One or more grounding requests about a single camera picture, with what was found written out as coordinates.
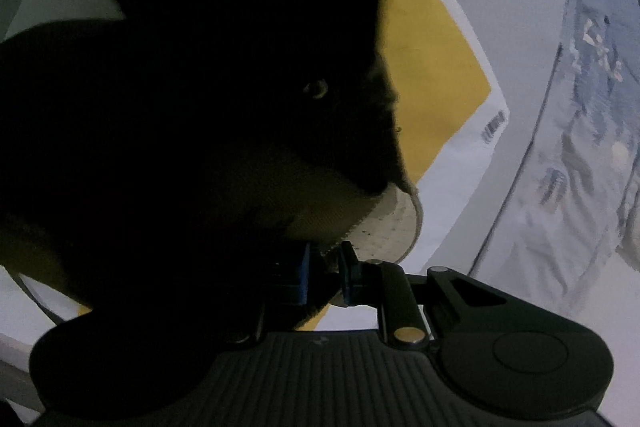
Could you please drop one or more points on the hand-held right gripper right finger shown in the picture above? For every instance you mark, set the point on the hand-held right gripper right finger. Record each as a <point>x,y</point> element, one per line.
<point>400,302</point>

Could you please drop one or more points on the grey leaf print bed sheet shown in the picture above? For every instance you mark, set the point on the grey leaf print bed sheet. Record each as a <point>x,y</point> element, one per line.
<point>520,7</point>

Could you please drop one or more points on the blue printed quilt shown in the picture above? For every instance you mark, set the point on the blue printed quilt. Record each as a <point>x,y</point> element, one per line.
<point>590,107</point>

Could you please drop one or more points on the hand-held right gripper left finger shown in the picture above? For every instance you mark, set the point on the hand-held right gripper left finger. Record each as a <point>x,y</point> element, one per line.
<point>301,277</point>

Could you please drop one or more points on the white and yellow mailer bag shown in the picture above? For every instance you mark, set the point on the white and yellow mailer bag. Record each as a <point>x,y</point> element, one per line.
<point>430,57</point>

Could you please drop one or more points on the black shoe with tan sole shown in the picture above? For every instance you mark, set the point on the black shoe with tan sole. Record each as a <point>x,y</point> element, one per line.
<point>200,107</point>

